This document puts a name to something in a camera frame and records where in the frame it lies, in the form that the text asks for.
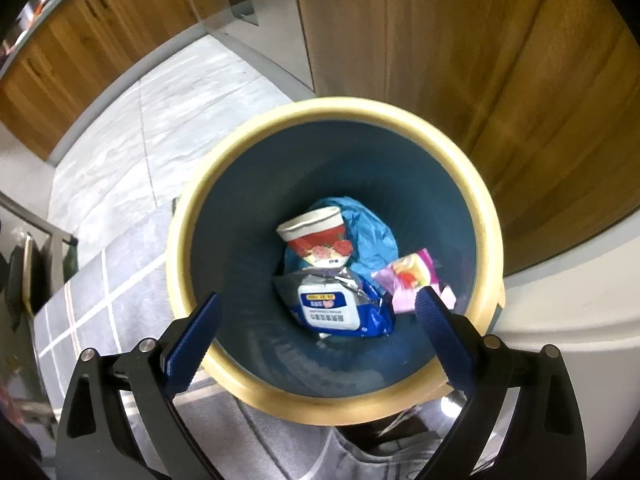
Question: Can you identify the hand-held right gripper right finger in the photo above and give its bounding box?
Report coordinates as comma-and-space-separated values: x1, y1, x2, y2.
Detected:
415, 285, 588, 480

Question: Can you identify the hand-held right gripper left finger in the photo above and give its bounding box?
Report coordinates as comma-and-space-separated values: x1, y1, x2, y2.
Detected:
55, 291, 224, 480

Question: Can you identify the pink snack packet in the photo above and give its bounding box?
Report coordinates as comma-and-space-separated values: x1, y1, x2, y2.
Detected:
371, 248, 456, 314

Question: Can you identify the blue bin with yellow rim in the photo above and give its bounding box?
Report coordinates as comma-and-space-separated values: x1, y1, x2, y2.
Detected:
166, 96, 506, 427

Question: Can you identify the blue wet wipes packet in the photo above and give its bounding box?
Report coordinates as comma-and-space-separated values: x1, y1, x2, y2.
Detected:
272, 267, 396, 343

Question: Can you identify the blue plastic bag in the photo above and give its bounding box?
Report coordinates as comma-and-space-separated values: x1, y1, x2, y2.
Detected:
284, 197, 399, 286

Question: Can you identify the red and white paper cup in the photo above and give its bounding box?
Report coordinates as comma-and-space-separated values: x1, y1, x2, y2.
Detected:
276, 206, 353, 267

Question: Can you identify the grey rug with white lines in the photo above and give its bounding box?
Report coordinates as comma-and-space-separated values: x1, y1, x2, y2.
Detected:
32, 200, 501, 480

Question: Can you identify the wooden stick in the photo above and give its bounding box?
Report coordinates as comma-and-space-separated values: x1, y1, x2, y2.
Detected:
21, 234, 35, 313

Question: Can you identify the black round object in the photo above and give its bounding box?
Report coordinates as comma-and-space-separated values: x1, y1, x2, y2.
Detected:
0, 230, 31, 333

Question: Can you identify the tall wooden cabinet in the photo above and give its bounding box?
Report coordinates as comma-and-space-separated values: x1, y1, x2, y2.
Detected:
290, 0, 640, 276

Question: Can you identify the grey metal chair frame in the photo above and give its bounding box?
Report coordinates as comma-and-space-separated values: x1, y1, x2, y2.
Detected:
0, 192, 79, 281

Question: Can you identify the wooden cabinet with dark handles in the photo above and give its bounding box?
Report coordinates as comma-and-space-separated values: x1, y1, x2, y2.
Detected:
0, 0, 201, 161

